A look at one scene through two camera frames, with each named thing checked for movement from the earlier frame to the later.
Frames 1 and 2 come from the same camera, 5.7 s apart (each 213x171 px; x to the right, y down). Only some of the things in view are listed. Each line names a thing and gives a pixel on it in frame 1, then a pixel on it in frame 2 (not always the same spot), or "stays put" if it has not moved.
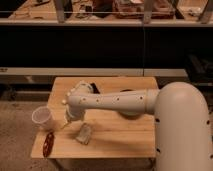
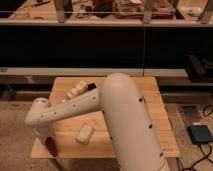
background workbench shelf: x=107 y=13 stays put
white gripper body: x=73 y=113 to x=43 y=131
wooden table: x=103 y=134 stays put
